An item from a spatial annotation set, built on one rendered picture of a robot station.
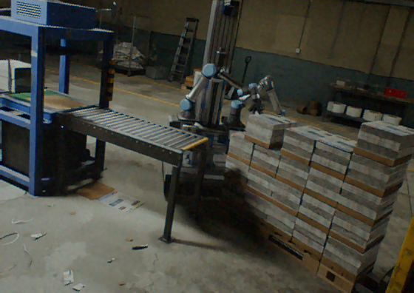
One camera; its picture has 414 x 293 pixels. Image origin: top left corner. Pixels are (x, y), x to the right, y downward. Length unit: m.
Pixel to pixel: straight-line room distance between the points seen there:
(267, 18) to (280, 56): 1.04
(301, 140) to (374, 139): 0.58
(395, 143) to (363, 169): 0.29
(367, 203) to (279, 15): 7.76
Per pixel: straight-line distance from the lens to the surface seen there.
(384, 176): 2.79
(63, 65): 4.47
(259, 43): 10.23
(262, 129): 3.24
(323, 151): 2.96
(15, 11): 3.88
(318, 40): 9.86
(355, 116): 9.29
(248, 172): 3.43
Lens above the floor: 1.78
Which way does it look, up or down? 17 degrees down
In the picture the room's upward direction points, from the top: 10 degrees clockwise
